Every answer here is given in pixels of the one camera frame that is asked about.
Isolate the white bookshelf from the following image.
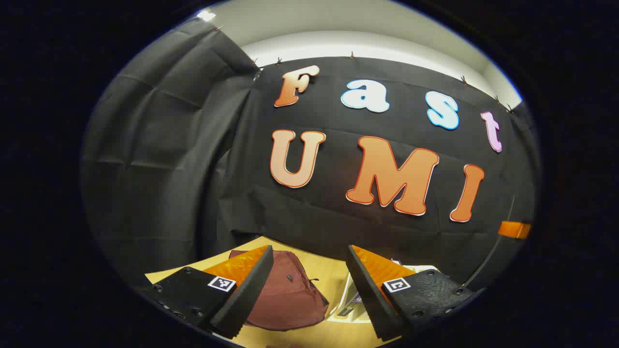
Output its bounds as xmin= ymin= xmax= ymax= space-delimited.
xmin=327 ymin=259 xmax=440 ymax=323

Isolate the maroon schoolbag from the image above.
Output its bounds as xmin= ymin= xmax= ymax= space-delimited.
xmin=229 ymin=249 xmax=330 ymax=332

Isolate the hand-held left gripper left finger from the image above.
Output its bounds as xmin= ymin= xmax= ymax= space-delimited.
xmin=140 ymin=245 xmax=274 ymax=340

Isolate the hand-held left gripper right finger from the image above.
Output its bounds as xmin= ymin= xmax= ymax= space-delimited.
xmin=345 ymin=245 xmax=486 ymax=342

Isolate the black and white book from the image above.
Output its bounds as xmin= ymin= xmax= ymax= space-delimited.
xmin=335 ymin=273 xmax=356 ymax=319

